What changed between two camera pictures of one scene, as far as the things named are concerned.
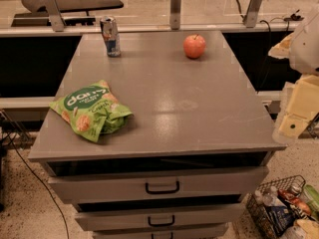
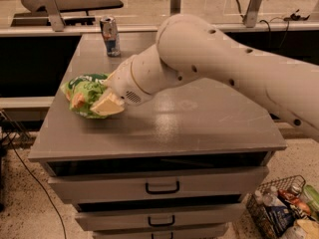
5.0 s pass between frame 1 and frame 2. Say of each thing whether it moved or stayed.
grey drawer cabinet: stayed
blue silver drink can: stayed
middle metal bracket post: stayed
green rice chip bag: moved
